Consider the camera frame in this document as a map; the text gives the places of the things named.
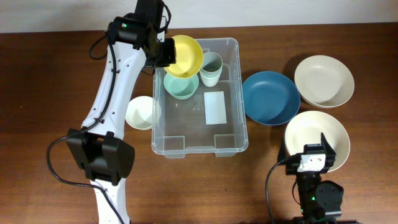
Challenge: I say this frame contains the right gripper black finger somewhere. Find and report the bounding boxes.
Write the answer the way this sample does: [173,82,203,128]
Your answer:
[277,137,288,162]
[321,133,336,170]

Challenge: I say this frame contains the yellow small bowl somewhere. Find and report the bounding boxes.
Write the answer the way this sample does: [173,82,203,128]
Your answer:
[164,35,203,78]

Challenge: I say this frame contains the cream bowl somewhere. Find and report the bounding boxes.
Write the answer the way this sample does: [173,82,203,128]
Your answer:
[284,111,351,172]
[294,55,355,108]

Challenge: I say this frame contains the mint green small bowl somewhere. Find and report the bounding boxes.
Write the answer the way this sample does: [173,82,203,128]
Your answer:
[164,73,199,100]

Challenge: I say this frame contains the grey white cup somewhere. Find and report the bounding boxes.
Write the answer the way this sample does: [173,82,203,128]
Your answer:
[200,52,223,75]

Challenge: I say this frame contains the blue shallow bowl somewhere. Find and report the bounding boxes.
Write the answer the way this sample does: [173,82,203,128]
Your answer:
[243,71,301,126]

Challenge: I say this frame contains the white small bowl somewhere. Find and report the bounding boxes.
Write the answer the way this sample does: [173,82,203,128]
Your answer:
[125,96,161,131]

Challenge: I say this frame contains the mint green cup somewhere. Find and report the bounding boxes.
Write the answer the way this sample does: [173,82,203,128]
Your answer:
[200,70,222,78]

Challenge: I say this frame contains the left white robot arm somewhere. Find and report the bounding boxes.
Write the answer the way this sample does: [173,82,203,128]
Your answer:
[66,14,175,223]

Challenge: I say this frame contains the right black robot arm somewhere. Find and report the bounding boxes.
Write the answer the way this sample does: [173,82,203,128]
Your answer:
[277,133,344,223]

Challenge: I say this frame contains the clear plastic storage container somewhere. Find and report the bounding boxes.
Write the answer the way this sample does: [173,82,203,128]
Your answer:
[151,37,249,159]

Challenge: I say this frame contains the white label in container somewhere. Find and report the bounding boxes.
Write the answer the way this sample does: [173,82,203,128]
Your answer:
[204,91,227,125]

